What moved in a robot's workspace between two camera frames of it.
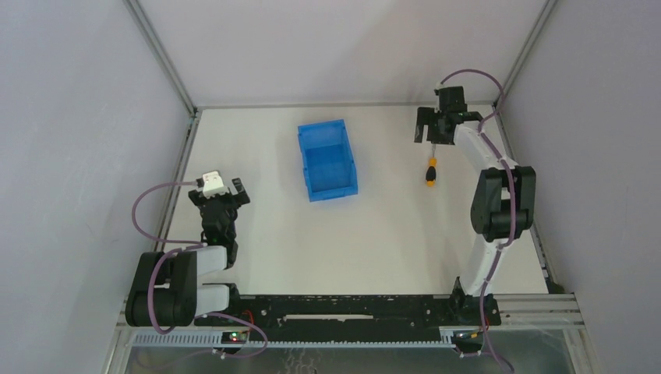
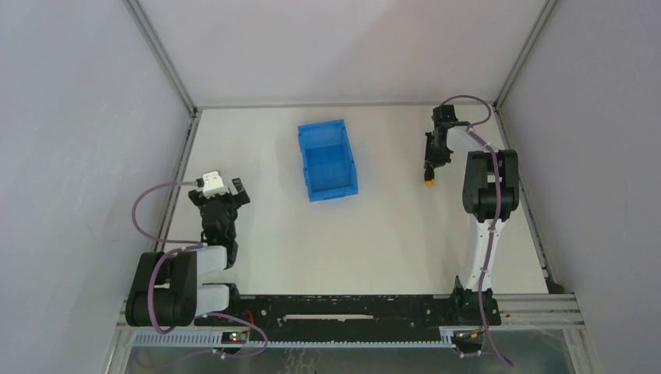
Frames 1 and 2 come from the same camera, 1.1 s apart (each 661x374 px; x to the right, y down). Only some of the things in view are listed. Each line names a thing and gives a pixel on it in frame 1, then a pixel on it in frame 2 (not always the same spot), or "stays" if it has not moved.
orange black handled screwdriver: x=431 y=171 stays
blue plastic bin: x=327 y=160 stays
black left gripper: x=217 y=199 stays
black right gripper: x=441 y=120 -> x=437 y=146
